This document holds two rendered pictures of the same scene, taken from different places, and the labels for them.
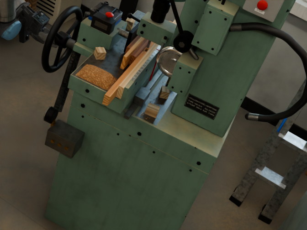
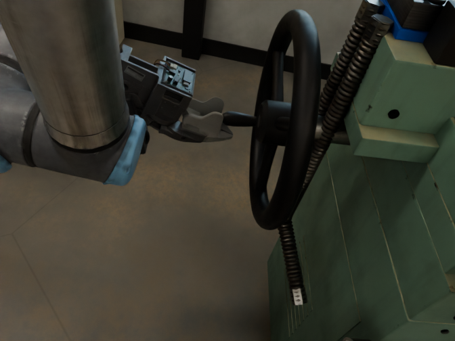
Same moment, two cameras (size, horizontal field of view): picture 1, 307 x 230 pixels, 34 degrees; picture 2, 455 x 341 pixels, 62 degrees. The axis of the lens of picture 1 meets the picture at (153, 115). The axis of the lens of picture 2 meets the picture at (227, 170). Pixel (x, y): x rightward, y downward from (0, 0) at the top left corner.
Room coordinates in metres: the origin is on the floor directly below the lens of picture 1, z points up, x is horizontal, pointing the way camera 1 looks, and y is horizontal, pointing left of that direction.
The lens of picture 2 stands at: (1.28, 0.61, 1.15)
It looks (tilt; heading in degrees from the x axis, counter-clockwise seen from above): 49 degrees down; 344
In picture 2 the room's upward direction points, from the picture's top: 12 degrees clockwise
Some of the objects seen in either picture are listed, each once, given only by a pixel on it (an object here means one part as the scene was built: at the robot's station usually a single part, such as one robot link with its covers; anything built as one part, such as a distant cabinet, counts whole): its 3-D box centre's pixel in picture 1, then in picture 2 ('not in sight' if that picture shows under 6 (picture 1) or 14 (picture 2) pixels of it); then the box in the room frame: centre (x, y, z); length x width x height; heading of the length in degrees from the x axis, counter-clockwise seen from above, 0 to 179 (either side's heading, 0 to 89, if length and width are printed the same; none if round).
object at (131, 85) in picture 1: (156, 54); not in sight; (1.60, 0.07, 0.93); 0.60 x 0.02 x 0.06; 172
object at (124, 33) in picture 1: (125, 34); not in sight; (1.62, 0.21, 0.95); 0.09 x 0.07 x 0.09; 172
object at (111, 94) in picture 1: (141, 58); not in sight; (1.56, 0.12, 0.92); 0.62 x 0.02 x 0.04; 172
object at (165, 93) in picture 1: (164, 92); not in sight; (1.54, -0.01, 0.82); 0.04 x 0.03 x 0.03; 12
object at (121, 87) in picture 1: (152, 53); not in sight; (1.60, 0.09, 0.92); 0.60 x 0.02 x 0.05; 172
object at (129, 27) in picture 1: (129, 23); not in sight; (1.76, 0.22, 0.92); 0.04 x 0.03 x 0.04; 179
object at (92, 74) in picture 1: (97, 73); not in sight; (1.37, 0.23, 0.91); 0.12 x 0.09 x 0.03; 82
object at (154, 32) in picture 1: (158, 32); not in sight; (1.59, 0.09, 1.03); 0.14 x 0.07 x 0.09; 82
